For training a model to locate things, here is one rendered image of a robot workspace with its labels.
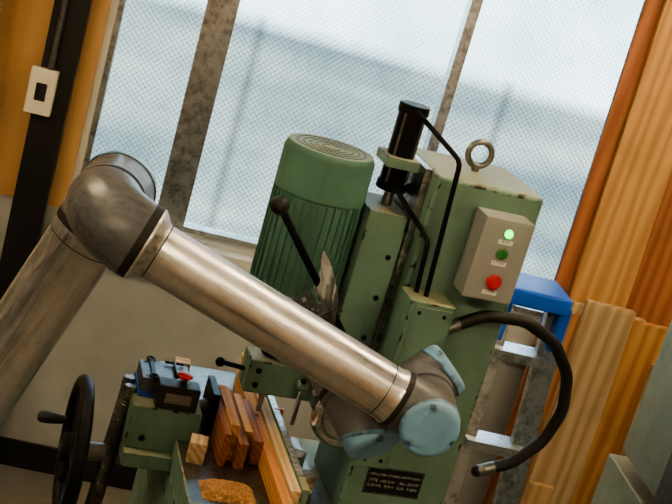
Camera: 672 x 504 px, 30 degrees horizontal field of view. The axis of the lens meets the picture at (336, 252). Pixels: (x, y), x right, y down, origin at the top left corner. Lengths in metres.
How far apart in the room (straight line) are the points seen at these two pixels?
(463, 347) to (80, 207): 0.93
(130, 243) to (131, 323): 2.12
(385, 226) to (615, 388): 1.61
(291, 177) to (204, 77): 1.43
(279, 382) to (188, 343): 1.45
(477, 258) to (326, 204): 0.29
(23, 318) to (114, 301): 1.88
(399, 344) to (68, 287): 0.67
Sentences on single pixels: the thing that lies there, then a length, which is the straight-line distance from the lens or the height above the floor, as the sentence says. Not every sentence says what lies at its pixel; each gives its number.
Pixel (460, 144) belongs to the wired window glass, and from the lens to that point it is 3.84.
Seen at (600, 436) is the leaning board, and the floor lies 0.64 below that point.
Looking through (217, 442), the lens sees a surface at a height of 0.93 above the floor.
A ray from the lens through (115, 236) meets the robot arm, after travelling 1.77.
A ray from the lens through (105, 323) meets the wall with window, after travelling 3.89.
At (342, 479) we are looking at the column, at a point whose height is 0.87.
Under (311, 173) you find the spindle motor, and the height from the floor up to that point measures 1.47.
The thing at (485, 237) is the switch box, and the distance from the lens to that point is 2.31.
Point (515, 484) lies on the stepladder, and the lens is 3.34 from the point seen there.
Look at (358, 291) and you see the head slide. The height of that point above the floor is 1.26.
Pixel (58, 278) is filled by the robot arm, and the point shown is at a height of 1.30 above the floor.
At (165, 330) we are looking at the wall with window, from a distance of 3.88.
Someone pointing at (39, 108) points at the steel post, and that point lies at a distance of 3.61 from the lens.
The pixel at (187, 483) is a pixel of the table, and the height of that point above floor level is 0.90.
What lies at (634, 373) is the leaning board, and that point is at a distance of 3.82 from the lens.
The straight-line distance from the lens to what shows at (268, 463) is 2.36.
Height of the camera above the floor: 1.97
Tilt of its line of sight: 16 degrees down
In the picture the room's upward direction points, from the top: 16 degrees clockwise
